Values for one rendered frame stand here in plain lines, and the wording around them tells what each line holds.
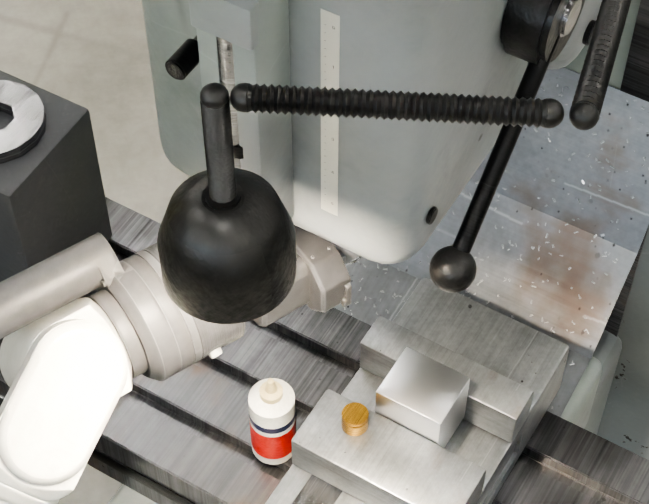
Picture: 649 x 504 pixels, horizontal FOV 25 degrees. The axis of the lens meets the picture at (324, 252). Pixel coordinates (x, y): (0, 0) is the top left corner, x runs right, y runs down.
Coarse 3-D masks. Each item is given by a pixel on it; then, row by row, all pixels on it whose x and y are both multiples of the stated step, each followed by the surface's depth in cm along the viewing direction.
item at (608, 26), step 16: (608, 0) 71; (624, 0) 70; (608, 16) 70; (624, 16) 70; (608, 32) 69; (592, 48) 69; (608, 48) 68; (592, 64) 68; (608, 64) 68; (592, 80) 67; (608, 80) 68; (576, 96) 67; (592, 96) 66; (576, 112) 66; (592, 112) 66; (576, 128) 67
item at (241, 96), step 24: (240, 96) 67; (264, 96) 67; (288, 96) 67; (312, 96) 67; (336, 96) 66; (360, 96) 66; (384, 96) 66; (408, 96) 66; (432, 96) 66; (456, 96) 66; (456, 120) 67; (480, 120) 66; (504, 120) 66; (528, 120) 66; (552, 120) 66
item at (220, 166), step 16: (208, 96) 67; (224, 96) 67; (208, 112) 67; (224, 112) 68; (208, 128) 68; (224, 128) 68; (208, 144) 69; (224, 144) 69; (208, 160) 70; (224, 160) 70; (208, 176) 71; (224, 176) 71; (224, 192) 72
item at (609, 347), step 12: (612, 336) 162; (600, 348) 161; (612, 348) 162; (600, 360) 161; (612, 360) 162; (612, 372) 165; (600, 384) 160; (600, 396) 164; (600, 408) 169; (588, 420) 163; (600, 420) 175
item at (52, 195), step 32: (0, 96) 130; (32, 96) 130; (0, 128) 129; (32, 128) 127; (64, 128) 129; (0, 160) 126; (32, 160) 127; (64, 160) 130; (96, 160) 136; (0, 192) 125; (32, 192) 127; (64, 192) 133; (96, 192) 138; (0, 224) 129; (32, 224) 130; (64, 224) 135; (96, 224) 141; (0, 256) 133; (32, 256) 132
